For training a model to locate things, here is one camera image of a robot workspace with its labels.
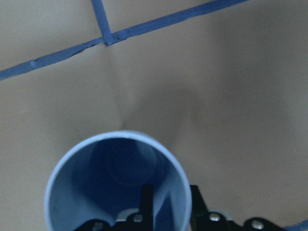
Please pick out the blue cup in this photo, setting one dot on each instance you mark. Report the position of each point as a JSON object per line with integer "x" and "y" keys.
{"x": 102, "y": 177}

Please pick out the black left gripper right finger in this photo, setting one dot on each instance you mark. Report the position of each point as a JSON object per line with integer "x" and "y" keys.
{"x": 203, "y": 219}

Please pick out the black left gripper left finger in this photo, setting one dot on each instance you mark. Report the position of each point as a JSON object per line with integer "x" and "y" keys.
{"x": 142, "y": 220}

